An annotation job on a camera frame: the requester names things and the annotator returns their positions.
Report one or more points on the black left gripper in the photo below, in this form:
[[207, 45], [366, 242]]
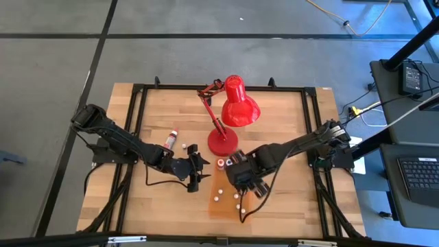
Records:
[[181, 168]]

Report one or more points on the black gantry bar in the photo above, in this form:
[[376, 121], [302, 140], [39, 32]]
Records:
[[51, 241]]

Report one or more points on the small black plug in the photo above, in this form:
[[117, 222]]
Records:
[[384, 215]]

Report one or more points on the black aluminium table frame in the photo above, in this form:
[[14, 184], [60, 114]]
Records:
[[171, 87]]

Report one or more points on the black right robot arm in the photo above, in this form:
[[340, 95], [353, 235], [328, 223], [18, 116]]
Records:
[[295, 147]]

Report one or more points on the orange translucent plastic bin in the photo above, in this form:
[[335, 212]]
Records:
[[223, 209]]

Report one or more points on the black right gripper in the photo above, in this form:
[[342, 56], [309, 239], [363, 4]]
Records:
[[243, 175]]

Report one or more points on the red desk lamp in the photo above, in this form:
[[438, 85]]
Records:
[[240, 109]]

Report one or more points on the black laptop keyboard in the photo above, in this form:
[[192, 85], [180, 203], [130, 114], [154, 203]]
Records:
[[418, 178]]

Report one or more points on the black round pole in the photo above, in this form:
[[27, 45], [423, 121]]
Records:
[[411, 46]]

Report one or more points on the blue food coloring bottle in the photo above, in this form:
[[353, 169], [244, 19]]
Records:
[[228, 162]]

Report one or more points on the black table-level camera box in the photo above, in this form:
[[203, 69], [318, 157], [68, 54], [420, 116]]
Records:
[[222, 241]]

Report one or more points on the large red food coloring bottle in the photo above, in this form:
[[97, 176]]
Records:
[[171, 139]]

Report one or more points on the black power adapter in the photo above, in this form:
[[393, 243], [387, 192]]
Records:
[[410, 80]]

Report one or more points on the white paper sheet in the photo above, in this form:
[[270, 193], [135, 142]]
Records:
[[360, 167]]

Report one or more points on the silver metal bracket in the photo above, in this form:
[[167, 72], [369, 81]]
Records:
[[317, 243], [127, 239]]

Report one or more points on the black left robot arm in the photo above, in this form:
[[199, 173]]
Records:
[[116, 137]]

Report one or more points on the dark grey desk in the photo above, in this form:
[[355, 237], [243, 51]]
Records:
[[411, 133], [394, 206]]

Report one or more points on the red-capped food coloring bottle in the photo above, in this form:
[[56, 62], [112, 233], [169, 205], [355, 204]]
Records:
[[220, 164]]

